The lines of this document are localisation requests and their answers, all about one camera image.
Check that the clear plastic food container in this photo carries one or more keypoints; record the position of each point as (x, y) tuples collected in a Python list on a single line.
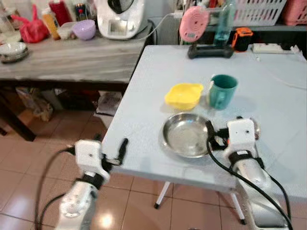
[(65, 30)]

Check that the green ceramic mug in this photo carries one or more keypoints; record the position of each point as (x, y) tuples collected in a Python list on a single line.
[(223, 92)]

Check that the orange and black device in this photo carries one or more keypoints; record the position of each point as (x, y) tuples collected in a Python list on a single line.
[(242, 39)]

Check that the orange sauce bottle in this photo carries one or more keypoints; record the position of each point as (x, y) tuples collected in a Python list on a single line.
[(51, 24)]

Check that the blue transparent water bottle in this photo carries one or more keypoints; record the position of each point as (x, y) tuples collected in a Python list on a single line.
[(224, 23)]

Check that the white table leg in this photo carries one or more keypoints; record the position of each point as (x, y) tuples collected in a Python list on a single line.
[(238, 208), (163, 194)]

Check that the white plastic basket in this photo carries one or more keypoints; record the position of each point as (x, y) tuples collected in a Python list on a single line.
[(256, 12)]

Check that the round stainless steel plate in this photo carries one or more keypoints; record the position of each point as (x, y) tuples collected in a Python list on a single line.
[(186, 135)]

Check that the pink round fan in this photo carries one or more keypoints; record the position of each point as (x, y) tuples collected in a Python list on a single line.
[(194, 23)]

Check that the black flat base stand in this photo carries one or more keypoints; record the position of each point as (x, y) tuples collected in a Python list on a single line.
[(210, 51)]

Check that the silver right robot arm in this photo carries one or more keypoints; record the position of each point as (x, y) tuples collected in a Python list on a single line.
[(252, 178)]

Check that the red container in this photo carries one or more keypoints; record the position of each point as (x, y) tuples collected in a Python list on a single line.
[(60, 12)]

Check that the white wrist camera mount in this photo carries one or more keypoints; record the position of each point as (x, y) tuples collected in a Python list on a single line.
[(88, 155), (241, 135)]

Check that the purple plastic bowl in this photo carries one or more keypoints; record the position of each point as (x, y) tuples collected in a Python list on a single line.
[(85, 30)]

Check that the white box under table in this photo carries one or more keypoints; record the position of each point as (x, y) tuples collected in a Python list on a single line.
[(108, 103)]

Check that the stainless steel spoon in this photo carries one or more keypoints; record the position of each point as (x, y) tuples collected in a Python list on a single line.
[(257, 128)]

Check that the pink plastic basket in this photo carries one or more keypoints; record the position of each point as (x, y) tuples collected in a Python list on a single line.
[(294, 12)]

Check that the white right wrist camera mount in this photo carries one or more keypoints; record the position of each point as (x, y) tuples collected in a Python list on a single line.
[(241, 135)]

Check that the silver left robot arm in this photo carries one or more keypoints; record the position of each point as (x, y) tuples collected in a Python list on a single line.
[(76, 203)]

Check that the dark glass jar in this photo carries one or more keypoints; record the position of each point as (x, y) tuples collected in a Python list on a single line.
[(81, 9)]

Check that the patterned bag under table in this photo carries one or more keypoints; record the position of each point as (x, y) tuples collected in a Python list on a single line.
[(36, 103)]

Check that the black shelf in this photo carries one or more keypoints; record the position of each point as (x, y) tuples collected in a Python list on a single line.
[(273, 33)]

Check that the white kitchen appliance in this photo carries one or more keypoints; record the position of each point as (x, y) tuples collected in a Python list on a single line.
[(120, 20)]

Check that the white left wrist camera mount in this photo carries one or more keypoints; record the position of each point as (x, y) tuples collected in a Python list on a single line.
[(88, 155)]

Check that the grey marble side table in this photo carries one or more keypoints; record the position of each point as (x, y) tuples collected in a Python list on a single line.
[(72, 62)]

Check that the yellow plastic bowl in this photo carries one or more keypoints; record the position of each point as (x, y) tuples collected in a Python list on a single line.
[(183, 96)]

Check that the red plastic bag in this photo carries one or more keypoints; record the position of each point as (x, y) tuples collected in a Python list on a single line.
[(32, 28)]

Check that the white power strip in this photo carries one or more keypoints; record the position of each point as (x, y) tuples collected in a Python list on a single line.
[(269, 48)]

